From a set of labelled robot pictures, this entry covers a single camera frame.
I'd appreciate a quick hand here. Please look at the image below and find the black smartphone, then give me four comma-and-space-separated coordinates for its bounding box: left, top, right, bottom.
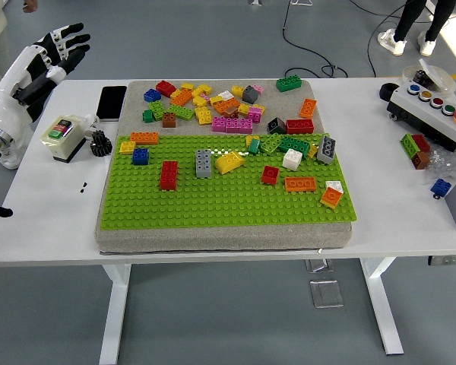
96, 85, 128, 122

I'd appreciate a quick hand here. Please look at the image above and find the small white fitting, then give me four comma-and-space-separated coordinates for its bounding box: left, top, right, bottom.
82, 113, 100, 136

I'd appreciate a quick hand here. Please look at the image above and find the clear plastic bag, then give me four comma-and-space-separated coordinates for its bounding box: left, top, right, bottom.
425, 146, 456, 179

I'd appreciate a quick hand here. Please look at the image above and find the dark green toy brick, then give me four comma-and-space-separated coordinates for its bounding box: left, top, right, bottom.
277, 135, 311, 157
276, 75, 303, 93

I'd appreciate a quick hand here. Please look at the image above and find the white table leg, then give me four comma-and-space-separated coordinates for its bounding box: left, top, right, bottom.
98, 263, 133, 365
359, 257, 405, 357

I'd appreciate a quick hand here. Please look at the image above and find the black gear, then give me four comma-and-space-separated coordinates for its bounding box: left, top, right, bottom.
90, 129, 113, 157

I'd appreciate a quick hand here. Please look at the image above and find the white button control box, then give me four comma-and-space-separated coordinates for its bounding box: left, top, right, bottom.
386, 81, 456, 152

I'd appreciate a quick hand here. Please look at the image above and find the clear floor plate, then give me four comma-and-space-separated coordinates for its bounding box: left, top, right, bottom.
305, 258, 337, 273
309, 280, 345, 309

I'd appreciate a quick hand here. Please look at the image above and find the black floor cable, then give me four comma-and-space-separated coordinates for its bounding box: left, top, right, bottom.
366, 0, 417, 78
280, 0, 337, 80

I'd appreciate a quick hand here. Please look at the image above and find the black sloped brick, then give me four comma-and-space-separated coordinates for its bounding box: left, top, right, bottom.
266, 116, 288, 135

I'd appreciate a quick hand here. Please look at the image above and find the green studded baseplate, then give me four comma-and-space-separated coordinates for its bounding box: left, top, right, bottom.
97, 132, 358, 232

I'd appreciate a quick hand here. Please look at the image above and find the long grey toy brick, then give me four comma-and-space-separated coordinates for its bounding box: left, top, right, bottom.
195, 149, 213, 179

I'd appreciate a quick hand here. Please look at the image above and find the orange toy brick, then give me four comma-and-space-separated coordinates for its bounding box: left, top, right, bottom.
169, 89, 194, 107
299, 97, 317, 119
214, 97, 241, 115
283, 176, 317, 193
130, 131, 160, 146

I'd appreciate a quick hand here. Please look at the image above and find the blue brick with key ring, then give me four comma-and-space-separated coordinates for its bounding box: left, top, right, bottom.
429, 177, 452, 199

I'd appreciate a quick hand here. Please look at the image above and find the grey hollow toy brick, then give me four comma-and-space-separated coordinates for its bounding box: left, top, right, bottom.
317, 135, 337, 165

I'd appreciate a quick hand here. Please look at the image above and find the cream switch box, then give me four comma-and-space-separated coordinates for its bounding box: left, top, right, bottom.
40, 115, 87, 164

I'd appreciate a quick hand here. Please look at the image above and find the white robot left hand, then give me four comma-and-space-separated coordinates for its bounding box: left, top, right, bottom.
0, 22, 92, 171

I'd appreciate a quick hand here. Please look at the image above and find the orange and yellow brick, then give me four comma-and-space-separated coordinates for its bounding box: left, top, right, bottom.
319, 186, 344, 209

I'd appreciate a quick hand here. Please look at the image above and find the light green toy brick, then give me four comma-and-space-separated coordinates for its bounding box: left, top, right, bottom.
399, 133, 420, 156
260, 132, 283, 155
166, 104, 195, 122
148, 100, 167, 122

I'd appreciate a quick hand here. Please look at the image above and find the clear lidded plastic container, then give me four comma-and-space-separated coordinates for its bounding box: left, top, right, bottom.
401, 59, 456, 96

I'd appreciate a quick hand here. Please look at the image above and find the yellow curved brick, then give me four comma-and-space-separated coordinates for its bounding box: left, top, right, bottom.
214, 151, 246, 175

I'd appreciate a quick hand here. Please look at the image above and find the black tape roll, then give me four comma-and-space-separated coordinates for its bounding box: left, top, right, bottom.
378, 82, 403, 103

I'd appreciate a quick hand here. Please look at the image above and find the long red toy brick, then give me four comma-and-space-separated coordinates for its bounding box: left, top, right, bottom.
160, 160, 179, 191

